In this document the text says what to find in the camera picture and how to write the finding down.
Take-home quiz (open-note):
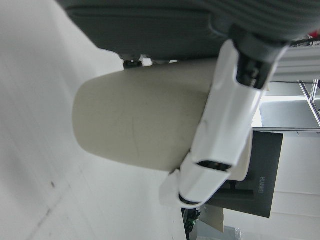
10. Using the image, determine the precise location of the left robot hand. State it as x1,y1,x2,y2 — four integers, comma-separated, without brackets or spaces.
56,0,320,208

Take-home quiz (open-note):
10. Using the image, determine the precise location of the beige cylindrical cup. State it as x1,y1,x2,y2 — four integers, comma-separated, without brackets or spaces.
71,59,263,183

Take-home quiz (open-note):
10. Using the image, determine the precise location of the black Huawei monitor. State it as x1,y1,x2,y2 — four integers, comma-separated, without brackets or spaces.
204,131,285,219

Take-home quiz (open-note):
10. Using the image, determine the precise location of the brown cardboard sheet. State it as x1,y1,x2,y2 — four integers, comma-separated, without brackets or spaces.
198,203,226,234

